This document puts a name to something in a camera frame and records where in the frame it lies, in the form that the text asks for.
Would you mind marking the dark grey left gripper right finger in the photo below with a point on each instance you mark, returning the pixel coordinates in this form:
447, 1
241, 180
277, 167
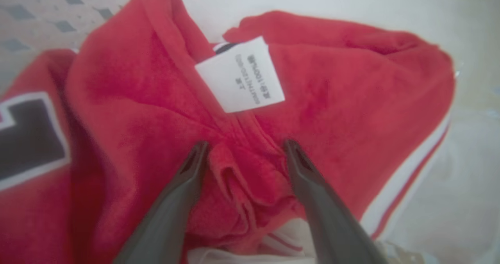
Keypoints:
332, 225

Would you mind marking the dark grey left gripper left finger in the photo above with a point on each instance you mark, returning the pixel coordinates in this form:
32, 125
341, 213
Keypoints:
168, 221

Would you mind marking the red fleece garment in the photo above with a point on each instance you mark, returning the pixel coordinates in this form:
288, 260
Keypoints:
148, 111

